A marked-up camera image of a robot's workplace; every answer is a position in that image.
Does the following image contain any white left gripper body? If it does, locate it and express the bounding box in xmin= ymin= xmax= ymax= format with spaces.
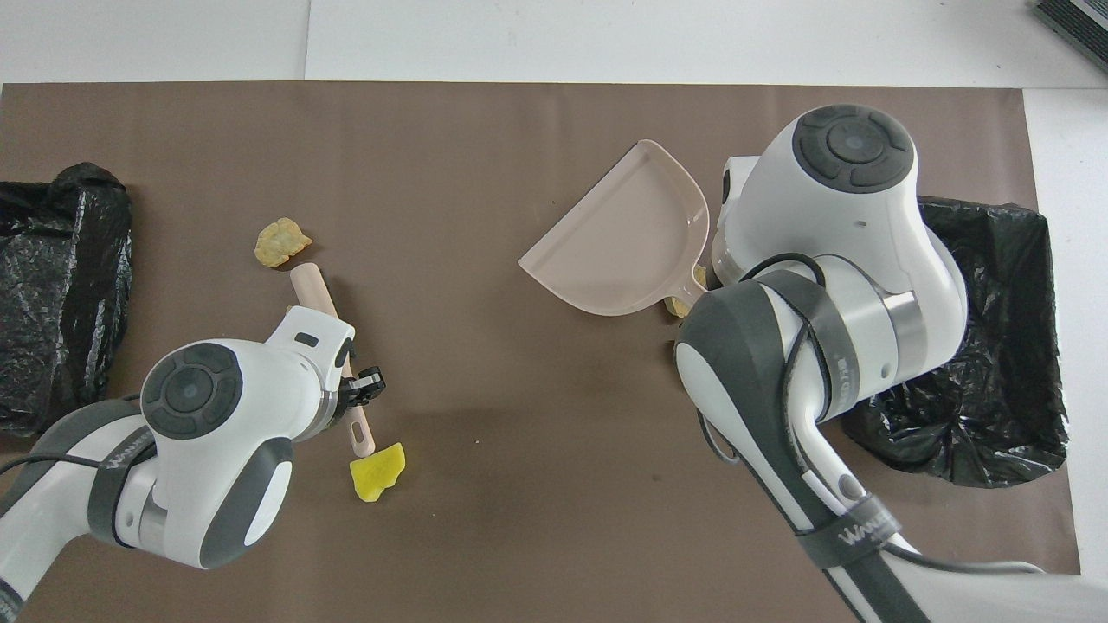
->
xmin=264 ymin=310 xmax=357 ymax=391

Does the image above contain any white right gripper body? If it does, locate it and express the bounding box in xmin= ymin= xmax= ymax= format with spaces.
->
xmin=710 ymin=156 xmax=767 ymax=288

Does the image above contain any yellow sponge piece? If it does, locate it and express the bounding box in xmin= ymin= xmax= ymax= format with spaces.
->
xmin=349 ymin=442 xmax=407 ymax=504

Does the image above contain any pale yellow sponge chunk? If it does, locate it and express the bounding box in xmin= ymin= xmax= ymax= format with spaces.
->
xmin=663 ymin=265 xmax=711 ymax=319
xmin=254 ymin=217 xmax=313 ymax=269

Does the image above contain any beige plastic dustpan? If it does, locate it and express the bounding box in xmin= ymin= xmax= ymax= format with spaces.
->
xmin=518 ymin=139 xmax=711 ymax=318

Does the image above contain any black bag lined bin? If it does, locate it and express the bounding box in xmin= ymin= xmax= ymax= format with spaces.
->
xmin=0 ymin=162 xmax=133 ymax=438
xmin=844 ymin=197 xmax=1069 ymax=491

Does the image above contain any brown paper table mat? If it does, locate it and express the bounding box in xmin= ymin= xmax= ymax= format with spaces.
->
xmin=0 ymin=82 xmax=1085 ymax=623

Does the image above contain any grey ribbed device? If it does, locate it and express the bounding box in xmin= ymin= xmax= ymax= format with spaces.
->
xmin=1033 ymin=0 xmax=1108 ymax=74

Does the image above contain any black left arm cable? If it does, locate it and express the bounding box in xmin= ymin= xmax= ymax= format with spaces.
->
xmin=0 ymin=453 xmax=122 ymax=475

